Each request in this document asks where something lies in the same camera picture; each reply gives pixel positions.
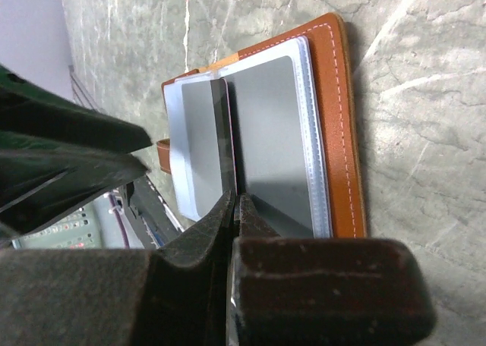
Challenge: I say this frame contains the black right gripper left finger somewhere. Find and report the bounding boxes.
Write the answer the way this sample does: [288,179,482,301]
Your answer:
[1,191,235,345]

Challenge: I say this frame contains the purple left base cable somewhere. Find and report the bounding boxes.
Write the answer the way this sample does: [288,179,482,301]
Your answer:
[107,193,132,250]

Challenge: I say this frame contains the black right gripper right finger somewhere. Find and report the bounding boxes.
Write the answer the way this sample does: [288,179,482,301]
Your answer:
[232,195,437,345]

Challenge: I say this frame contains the dark credit card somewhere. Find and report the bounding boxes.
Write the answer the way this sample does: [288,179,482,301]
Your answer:
[210,78,238,193]

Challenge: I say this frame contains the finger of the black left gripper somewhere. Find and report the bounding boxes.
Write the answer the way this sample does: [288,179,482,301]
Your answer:
[1,152,147,234]
[1,66,152,154]

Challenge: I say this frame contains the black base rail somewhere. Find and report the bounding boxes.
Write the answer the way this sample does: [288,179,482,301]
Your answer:
[120,176,184,250]

